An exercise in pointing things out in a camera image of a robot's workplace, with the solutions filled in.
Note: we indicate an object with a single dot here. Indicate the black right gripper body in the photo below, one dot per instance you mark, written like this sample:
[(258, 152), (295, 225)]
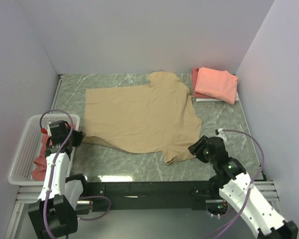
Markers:
[(205, 157)]

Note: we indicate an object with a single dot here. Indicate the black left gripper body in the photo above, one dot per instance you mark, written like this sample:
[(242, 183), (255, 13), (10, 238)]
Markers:
[(74, 143)]

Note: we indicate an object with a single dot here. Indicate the beige t shirt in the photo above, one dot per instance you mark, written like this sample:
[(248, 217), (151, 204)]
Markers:
[(157, 117)]

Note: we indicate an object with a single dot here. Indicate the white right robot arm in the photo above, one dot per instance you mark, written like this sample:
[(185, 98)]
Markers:
[(233, 184)]

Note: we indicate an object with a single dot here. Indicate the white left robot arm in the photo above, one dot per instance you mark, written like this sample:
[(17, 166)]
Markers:
[(53, 215)]

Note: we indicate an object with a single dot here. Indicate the white plastic laundry basket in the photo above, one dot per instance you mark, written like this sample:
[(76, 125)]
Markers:
[(29, 148)]

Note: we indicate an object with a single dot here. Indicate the red shirt in basket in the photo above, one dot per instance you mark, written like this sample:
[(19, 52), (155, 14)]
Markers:
[(40, 162)]

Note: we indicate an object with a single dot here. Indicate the folded salmon pink shirt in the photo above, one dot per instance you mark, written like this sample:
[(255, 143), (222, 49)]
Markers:
[(217, 84)]

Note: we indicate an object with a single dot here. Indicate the black base beam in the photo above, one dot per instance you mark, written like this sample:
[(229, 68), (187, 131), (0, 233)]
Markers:
[(215, 206)]

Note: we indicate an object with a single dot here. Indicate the aluminium left side rail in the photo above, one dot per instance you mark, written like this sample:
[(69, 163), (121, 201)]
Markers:
[(61, 78)]

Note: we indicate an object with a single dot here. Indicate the aluminium rail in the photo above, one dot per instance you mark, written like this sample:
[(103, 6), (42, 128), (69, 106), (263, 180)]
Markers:
[(30, 194), (61, 78)]

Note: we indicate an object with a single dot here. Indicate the aluminium front rail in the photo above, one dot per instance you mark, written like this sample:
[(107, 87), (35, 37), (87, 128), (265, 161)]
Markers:
[(30, 194)]

